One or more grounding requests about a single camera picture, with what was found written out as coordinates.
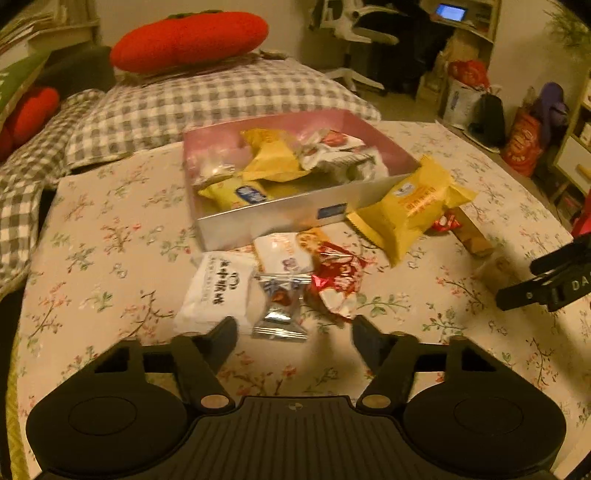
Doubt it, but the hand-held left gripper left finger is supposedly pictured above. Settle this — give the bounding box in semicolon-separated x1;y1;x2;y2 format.
85;316;239;411

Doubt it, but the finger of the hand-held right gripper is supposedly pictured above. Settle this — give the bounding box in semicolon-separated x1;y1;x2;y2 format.
496;275;563;311
530;231;591;278

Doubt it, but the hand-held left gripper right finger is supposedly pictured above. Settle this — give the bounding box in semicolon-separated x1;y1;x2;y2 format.
352;315;514;411

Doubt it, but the white packet with black print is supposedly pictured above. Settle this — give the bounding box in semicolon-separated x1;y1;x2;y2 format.
177;251;259;334

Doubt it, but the red and white snack packet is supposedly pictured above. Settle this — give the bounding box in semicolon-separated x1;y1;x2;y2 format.
307;242;371;322

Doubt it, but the silver candy wrapper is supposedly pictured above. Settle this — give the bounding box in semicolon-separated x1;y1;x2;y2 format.
252;272;313;343

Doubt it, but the gold bar packet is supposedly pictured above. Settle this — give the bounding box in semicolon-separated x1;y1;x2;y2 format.
450;208;496;258

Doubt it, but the white and orange packet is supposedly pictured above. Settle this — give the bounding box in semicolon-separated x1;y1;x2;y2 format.
254;227;334;274

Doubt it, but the small red candy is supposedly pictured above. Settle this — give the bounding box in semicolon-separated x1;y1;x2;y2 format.
433;213;462;234

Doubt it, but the pink box with silver sides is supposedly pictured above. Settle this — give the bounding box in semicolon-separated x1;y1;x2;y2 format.
183;111;422;253

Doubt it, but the large yellow snack packet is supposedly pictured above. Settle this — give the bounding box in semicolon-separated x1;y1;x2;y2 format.
347;156;477;268

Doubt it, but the yellow packet with dark label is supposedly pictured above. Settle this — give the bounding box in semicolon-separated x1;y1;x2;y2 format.
198;178;269;209

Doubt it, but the long clear white packet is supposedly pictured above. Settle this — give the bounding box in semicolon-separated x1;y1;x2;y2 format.
193;151;242;186

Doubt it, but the white and green packet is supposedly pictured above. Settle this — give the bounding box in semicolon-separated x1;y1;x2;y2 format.
341;151;389;182

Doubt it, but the plain yellow snack packet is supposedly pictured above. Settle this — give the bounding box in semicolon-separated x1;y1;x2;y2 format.
241;128;311;182

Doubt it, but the white packet with nut print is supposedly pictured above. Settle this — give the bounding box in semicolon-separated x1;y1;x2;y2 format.
296;130;366;171

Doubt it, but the red plastic object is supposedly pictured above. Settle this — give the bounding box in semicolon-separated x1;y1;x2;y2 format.
571;207;591;240

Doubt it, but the white drawer cabinet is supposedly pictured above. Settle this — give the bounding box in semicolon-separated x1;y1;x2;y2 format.
549;69;591;223

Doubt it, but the red printed bag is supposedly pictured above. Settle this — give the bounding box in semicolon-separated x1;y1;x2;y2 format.
502;106;546;179

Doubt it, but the purple cloth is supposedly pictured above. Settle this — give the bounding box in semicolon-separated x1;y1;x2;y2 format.
530;82;570;154

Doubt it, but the floral cloth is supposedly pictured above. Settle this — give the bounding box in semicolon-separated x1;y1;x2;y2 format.
9;120;591;480

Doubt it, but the black bag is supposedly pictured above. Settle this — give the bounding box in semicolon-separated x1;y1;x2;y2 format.
468;91;507;149

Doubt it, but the red and white bag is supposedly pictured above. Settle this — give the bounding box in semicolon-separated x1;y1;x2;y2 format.
442;60;491;131

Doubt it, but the yellow woven mat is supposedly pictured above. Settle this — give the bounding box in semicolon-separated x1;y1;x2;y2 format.
6;330;37;480

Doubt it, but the grey checked pillow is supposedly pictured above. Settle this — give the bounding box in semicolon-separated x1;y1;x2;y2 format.
65;59;382;163

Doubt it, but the wooden shelf desk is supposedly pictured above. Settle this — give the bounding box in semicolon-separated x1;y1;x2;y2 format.
418;0;502;101

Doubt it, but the green plant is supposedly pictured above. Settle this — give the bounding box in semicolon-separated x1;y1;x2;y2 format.
544;0;591;52

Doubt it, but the grey checked blanket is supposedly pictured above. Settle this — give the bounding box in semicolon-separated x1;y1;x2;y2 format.
0;90;108;298

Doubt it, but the dark cloth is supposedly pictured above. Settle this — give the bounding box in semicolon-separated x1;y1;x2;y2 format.
365;0;446;95

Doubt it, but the small lit screen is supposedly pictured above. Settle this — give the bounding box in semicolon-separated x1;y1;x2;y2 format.
435;2;468;23

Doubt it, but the small red pumpkin cushion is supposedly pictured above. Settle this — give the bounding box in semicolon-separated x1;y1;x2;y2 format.
0;87;62;160

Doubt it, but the large orange pumpkin cushion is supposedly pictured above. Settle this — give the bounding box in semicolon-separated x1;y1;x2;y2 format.
110;10;269;75

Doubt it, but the dark grey backrest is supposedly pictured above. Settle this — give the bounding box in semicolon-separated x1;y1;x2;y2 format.
34;45;117;94

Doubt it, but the white office chair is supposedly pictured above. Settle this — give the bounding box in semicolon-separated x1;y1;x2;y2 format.
313;0;403;96

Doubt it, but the green cushion with branch print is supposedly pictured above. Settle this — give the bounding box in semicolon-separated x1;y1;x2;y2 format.
0;50;49;123

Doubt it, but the stack of books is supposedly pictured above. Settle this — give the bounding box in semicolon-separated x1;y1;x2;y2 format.
0;0;101;52

